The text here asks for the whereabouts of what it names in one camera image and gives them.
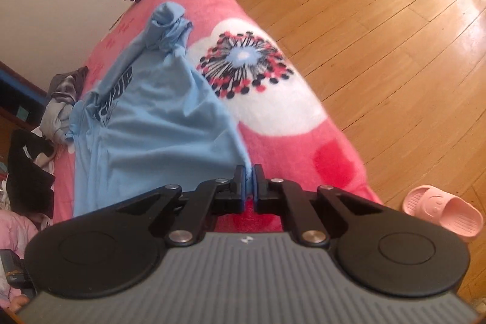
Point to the pink slipper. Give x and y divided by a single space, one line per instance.
444 212

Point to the pink floral blanket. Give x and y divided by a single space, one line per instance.
288 126

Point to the pink cloth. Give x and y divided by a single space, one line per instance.
17 240

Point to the black garment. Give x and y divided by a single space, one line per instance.
30 168

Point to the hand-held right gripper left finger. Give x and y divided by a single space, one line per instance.
246 195

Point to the grey sweatshirt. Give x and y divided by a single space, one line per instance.
55 121

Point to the light blue t-shirt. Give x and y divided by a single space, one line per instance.
152 126

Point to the wooden door frame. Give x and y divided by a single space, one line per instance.
21 92

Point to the black device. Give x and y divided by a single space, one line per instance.
13 267

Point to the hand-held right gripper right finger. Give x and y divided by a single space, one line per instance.
257 195

